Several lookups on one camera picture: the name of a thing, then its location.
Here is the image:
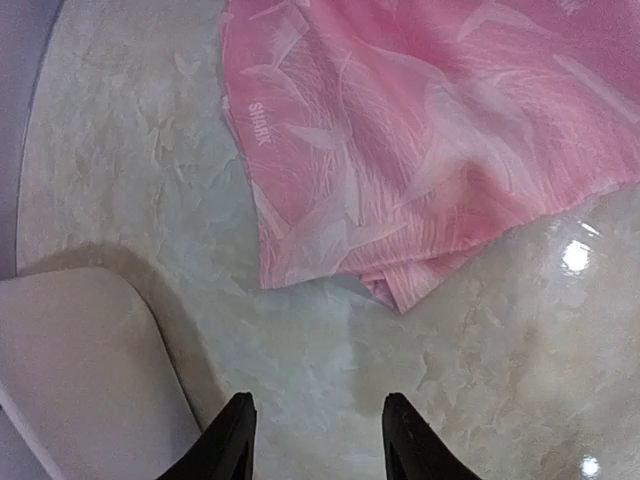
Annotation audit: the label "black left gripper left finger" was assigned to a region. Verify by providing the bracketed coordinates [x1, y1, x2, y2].
[168, 392, 257, 480]

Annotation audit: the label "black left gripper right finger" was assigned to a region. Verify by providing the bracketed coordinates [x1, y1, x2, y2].
[382, 393, 480, 480]

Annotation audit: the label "pink patterned shorts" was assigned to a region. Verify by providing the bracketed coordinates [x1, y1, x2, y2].
[221, 1, 639, 312]

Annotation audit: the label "white plastic laundry basket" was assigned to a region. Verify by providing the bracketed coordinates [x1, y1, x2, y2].
[1, 268, 200, 479]

